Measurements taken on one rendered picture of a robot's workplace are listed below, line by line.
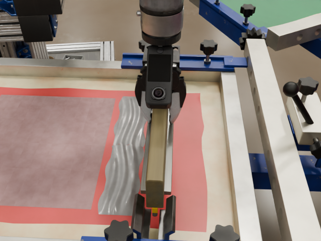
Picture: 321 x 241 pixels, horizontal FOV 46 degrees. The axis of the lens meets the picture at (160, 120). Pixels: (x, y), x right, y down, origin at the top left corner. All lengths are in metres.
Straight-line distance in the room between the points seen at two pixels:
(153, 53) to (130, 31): 2.59
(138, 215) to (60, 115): 0.40
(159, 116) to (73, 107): 0.31
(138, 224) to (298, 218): 0.26
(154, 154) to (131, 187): 0.13
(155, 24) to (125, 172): 0.32
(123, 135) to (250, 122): 1.60
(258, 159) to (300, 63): 2.17
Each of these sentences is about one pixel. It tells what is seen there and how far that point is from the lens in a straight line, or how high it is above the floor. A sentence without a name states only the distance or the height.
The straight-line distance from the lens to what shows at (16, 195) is 0.82.
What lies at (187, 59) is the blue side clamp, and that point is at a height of 1.00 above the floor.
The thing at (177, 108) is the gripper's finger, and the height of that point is 1.07.
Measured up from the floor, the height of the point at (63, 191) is 0.96.
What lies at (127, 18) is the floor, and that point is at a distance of 3.47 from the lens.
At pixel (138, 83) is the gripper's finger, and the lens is 0.73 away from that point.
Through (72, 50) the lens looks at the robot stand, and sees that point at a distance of 2.64.
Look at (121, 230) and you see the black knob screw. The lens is 0.60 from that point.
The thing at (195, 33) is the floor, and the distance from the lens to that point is 3.25.
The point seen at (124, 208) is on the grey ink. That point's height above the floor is 0.96.
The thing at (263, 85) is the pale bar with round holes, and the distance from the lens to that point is 0.91.
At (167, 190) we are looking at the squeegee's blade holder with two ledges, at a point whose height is 1.02.
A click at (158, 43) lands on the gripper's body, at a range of 0.67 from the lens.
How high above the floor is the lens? 1.57
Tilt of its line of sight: 42 degrees down
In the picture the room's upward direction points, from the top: straight up
